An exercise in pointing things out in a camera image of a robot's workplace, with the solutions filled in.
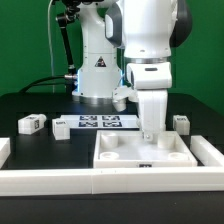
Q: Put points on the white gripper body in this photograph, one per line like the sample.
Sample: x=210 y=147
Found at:
x=151 y=81

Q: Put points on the white square tabletop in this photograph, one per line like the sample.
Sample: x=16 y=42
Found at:
x=128 y=149

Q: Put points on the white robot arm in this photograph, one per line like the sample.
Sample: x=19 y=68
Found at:
x=119 y=50

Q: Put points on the white right fence wall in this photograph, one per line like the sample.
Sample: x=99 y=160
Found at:
x=207 y=154

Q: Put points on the white fence wall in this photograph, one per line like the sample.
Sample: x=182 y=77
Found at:
x=207 y=154
x=109 y=180
x=4 y=150

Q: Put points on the white marker base plate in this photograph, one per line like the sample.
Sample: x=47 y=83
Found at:
x=101 y=121

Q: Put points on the white front fence wall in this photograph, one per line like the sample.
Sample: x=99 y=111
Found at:
x=109 y=180

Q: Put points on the white left fence wall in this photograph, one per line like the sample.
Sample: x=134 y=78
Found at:
x=4 y=150

